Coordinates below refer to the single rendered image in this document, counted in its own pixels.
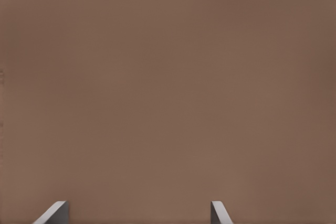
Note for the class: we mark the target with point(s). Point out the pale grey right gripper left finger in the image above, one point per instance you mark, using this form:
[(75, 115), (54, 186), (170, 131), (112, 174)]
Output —
[(56, 214)]

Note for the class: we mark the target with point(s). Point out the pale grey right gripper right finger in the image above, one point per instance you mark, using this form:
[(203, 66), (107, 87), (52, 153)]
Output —
[(220, 213)]

